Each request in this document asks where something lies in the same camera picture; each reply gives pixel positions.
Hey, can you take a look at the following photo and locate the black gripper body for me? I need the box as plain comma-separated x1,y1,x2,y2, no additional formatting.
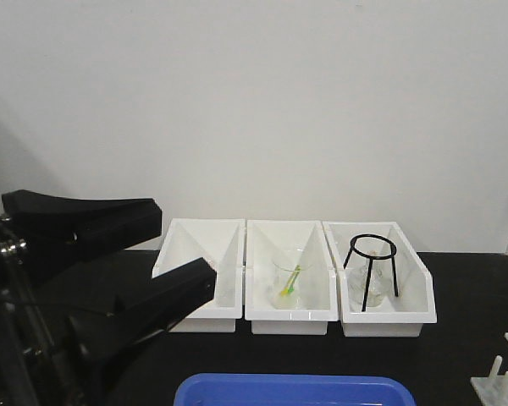
0,215,75,405

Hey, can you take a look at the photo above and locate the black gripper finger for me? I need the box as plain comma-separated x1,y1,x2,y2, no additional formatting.
41,257,216,405
2,189,162,279

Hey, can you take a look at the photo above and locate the white test tube rack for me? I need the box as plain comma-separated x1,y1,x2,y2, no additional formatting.
470,332,508,406

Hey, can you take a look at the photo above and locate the blue plastic tray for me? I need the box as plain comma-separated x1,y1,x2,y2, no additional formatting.
174,373,416,405

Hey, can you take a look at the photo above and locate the left white storage bin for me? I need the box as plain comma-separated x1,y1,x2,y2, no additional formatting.
152,218,246,333

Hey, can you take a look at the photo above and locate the white storage bin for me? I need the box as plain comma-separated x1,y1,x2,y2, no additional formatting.
245,220,339,335
152,218,246,333
323,222,437,337

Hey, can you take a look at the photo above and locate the beaker with green yellow sticks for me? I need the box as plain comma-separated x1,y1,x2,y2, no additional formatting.
268,247,312,310

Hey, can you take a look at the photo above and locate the middle white storage bin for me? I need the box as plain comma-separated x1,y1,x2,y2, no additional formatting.
245,220,339,335

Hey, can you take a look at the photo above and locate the glass flask under tripod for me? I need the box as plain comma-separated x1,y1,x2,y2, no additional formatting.
349,260,388,308

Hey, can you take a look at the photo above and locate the right white storage bin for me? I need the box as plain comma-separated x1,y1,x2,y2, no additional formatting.
323,222,437,337

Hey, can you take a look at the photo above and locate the black wire tripod stand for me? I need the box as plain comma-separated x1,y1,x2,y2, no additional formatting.
343,233,400,313

